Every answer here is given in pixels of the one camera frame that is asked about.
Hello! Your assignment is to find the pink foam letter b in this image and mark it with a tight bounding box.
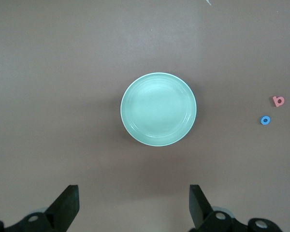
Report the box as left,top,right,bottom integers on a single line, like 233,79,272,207
272,96,285,108

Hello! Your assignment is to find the green plate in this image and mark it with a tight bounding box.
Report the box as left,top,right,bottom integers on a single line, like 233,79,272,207
120,72,198,147

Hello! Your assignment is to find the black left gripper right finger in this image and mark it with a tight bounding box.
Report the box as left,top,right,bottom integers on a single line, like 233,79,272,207
189,185,283,232

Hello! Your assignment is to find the brown table cover sheet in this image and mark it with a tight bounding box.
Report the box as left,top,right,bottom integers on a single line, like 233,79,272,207
0,0,290,232

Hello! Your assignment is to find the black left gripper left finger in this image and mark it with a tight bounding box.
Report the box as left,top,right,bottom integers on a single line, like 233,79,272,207
0,185,80,232

